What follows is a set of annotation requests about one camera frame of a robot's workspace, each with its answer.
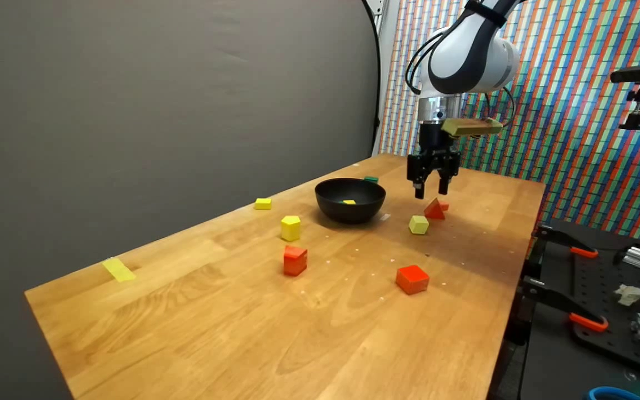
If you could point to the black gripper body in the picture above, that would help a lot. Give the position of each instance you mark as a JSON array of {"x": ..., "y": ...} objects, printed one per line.
[{"x": 432, "y": 144}]

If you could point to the green wooden cube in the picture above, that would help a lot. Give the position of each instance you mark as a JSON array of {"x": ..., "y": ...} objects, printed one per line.
[{"x": 371, "y": 177}]

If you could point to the black bowl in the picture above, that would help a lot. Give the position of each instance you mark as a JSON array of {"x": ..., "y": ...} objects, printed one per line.
[{"x": 349, "y": 214}]

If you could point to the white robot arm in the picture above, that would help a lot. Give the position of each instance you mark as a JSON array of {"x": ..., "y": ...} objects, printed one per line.
[{"x": 475, "y": 52}]

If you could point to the multicolour patterned backdrop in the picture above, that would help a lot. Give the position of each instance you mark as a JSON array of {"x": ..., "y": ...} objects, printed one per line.
[{"x": 556, "y": 112}]

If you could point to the black pegboard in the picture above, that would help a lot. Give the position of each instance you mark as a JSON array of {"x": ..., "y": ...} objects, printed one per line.
[{"x": 600, "y": 278}]

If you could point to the white crumpled object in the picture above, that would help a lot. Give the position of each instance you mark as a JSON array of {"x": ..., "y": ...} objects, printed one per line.
[{"x": 629, "y": 294}]

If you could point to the yellow tape strip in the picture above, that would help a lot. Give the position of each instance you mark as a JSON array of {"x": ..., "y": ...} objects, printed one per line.
[{"x": 118, "y": 268}]

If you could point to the grey fabric backdrop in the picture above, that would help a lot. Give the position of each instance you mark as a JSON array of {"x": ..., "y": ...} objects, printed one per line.
[{"x": 112, "y": 112}]

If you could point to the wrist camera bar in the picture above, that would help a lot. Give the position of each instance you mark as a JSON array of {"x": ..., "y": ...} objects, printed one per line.
[{"x": 472, "y": 127}]

